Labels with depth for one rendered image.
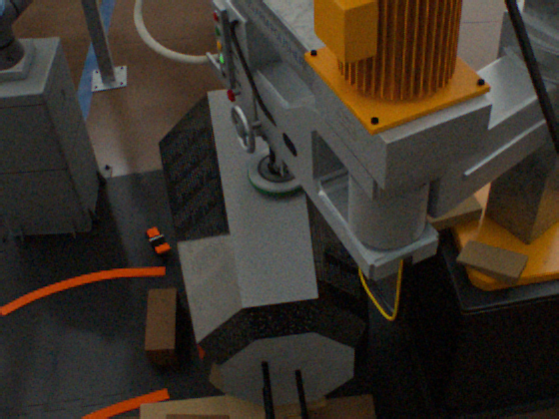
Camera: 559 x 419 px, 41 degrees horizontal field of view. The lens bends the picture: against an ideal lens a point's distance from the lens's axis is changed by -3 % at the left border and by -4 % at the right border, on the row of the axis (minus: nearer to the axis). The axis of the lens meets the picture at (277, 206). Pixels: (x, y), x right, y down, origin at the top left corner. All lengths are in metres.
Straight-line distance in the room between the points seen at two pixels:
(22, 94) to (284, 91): 1.40
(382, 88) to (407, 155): 0.14
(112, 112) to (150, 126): 0.27
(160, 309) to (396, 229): 1.56
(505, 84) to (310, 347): 0.97
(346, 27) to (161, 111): 2.97
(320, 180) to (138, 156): 2.13
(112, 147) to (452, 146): 2.76
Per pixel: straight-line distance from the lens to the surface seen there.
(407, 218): 1.77
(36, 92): 3.14
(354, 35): 1.35
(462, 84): 1.56
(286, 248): 2.40
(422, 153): 1.51
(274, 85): 2.07
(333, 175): 1.98
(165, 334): 3.07
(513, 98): 1.94
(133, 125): 4.18
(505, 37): 2.09
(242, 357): 2.34
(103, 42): 4.36
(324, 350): 2.37
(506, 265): 2.38
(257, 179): 2.55
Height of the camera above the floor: 2.65
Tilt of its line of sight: 47 degrees down
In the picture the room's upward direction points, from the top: 5 degrees counter-clockwise
